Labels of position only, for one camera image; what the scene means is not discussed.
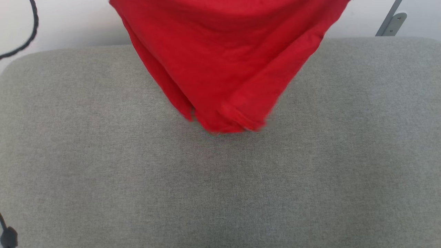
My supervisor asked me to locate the left black cable teal plug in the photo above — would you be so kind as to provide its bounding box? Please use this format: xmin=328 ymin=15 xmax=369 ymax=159
xmin=0 ymin=0 xmax=39 ymax=60

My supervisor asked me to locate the grey slanted metal bar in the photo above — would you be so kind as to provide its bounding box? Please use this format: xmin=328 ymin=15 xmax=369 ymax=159
xmin=376 ymin=0 xmax=403 ymax=37

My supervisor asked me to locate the grey metal wall bracket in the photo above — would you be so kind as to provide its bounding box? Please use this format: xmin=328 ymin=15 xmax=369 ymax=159
xmin=382 ymin=12 xmax=408 ymax=37

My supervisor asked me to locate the red white-trimmed garment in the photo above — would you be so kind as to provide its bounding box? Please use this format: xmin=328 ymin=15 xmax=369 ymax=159
xmin=109 ymin=0 xmax=351 ymax=134

